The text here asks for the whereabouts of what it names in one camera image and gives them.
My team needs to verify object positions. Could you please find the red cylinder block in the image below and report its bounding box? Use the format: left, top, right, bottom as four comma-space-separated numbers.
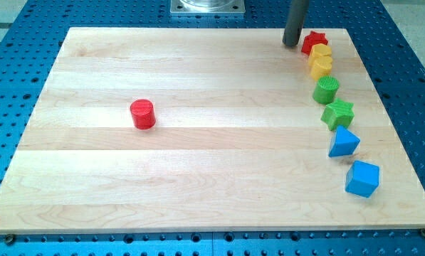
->
130, 99, 156, 129

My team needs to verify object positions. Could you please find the light wooden board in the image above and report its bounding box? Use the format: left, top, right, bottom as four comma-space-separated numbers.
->
0, 27, 425, 234

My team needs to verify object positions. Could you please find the green cylinder block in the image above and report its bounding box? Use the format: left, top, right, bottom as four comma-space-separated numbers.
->
313, 76, 340, 105

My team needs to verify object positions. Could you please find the yellow block lower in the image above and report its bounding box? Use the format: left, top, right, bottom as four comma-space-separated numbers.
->
309, 56, 333, 81

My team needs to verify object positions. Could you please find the yellow block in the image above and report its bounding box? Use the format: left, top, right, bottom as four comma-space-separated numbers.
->
309, 56, 333, 81
308, 43, 332, 66

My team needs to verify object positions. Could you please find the green star block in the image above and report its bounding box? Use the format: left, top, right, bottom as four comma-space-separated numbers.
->
320, 98, 355, 131

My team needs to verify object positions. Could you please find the yellow block upper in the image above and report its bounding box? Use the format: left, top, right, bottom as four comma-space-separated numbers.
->
308, 43, 332, 66

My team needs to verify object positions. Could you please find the blue triangle block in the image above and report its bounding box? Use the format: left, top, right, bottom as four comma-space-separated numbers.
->
328, 125, 360, 157

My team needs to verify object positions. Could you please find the red star block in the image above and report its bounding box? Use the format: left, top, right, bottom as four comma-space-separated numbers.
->
301, 31, 328, 55

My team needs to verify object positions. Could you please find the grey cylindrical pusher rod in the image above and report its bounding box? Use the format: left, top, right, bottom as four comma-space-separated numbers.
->
282, 0, 310, 47

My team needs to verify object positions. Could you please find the blue cube block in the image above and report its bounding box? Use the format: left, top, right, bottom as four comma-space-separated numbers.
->
345, 160, 380, 198

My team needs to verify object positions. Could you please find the blue perforated metal table plate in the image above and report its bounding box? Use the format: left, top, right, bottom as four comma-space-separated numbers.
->
0, 0, 425, 255

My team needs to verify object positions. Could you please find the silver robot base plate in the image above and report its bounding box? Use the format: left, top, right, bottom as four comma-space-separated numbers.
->
170, 0, 246, 14

